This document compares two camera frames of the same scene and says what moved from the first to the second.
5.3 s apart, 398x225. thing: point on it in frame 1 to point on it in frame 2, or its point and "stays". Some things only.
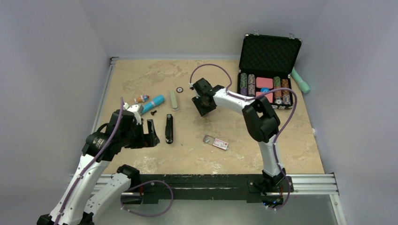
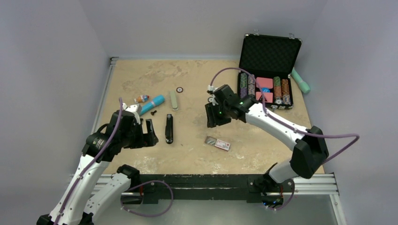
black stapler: x=169 y=129 stays
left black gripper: x=145 y=140 stays
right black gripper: x=202 y=111 to x=213 y=119
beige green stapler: x=174 y=101 stays
